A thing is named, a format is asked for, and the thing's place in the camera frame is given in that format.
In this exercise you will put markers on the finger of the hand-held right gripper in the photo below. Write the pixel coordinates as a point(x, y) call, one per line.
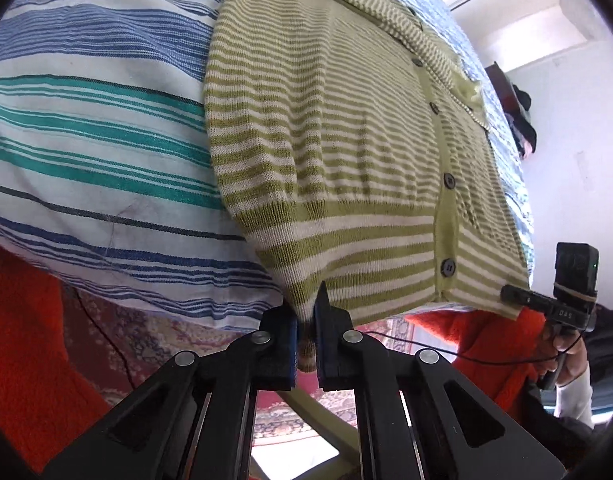
point(523, 297)

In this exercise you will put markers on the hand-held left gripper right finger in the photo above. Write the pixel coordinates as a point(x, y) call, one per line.
point(322, 355)

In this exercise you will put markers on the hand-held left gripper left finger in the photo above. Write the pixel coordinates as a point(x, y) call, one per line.
point(289, 355)

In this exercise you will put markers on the green striped cardigan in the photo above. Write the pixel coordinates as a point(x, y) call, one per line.
point(336, 160)

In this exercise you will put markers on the person's right forearm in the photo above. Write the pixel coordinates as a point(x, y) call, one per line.
point(578, 400)

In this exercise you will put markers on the dark hanging clothes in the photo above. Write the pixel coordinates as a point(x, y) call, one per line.
point(516, 110)

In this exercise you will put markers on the person's right hand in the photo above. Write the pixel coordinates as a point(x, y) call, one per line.
point(575, 360)

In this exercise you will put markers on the patterned rug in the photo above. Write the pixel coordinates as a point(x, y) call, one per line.
point(151, 345)

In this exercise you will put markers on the blue green striped bed blanket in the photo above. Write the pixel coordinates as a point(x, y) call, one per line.
point(86, 135)

